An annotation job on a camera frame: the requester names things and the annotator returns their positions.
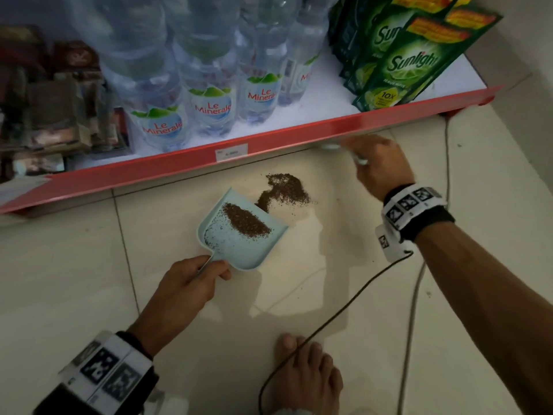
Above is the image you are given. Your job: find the row of clear water bottles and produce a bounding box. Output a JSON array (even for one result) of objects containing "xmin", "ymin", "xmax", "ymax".
[{"xmin": 65, "ymin": 0, "xmax": 342, "ymax": 153}]

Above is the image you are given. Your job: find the light blue plastic dustpan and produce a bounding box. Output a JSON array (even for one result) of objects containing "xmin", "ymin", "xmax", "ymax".
[{"xmin": 196, "ymin": 187, "xmax": 289, "ymax": 273}]

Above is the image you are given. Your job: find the loose white paper label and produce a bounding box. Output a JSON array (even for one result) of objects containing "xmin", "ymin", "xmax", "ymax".
[{"xmin": 0, "ymin": 175, "xmax": 52, "ymax": 208}]

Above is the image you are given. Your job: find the light blue small brush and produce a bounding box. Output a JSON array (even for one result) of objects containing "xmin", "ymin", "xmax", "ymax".
[{"xmin": 319, "ymin": 142, "xmax": 370, "ymax": 165}]

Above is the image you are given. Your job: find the row of dark green pouches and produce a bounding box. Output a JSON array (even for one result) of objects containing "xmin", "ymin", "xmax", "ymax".
[{"xmin": 327, "ymin": 0, "xmax": 504, "ymax": 113}]

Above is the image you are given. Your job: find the stack of small brown packets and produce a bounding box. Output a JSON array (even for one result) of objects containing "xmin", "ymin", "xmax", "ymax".
[{"xmin": 0, "ymin": 25, "xmax": 130, "ymax": 178}]

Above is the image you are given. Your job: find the person's right foot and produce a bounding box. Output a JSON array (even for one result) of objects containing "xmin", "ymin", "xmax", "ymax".
[{"xmin": 272, "ymin": 333, "xmax": 344, "ymax": 415}]

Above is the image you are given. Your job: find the person's right hand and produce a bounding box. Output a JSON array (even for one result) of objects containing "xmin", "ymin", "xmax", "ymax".
[{"xmin": 341, "ymin": 134, "xmax": 415, "ymax": 203}]

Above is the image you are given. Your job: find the person's right forearm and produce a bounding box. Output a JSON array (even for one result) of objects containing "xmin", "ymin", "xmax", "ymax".
[{"xmin": 414, "ymin": 222, "xmax": 553, "ymax": 415}]

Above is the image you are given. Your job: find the black cable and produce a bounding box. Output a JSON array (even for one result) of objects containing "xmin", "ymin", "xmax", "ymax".
[{"xmin": 257, "ymin": 250, "xmax": 414, "ymax": 415}]

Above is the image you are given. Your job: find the store shelf with red edge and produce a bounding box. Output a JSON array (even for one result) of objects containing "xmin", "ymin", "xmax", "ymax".
[{"xmin": 0, "ymin": 0, "xmax": 504, "ymax": 217}]

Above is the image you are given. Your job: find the beige tiled floor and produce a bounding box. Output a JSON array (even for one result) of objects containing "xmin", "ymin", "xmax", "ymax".
[{"xmin": 0, "ymin": 103, "xmax": 553, "ymax": 415}]

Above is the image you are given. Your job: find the person's left hand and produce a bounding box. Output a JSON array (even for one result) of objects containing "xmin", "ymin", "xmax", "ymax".
[{"xmin": 127, "ymin": 254, "xmax": 233, "ymax": 359}]

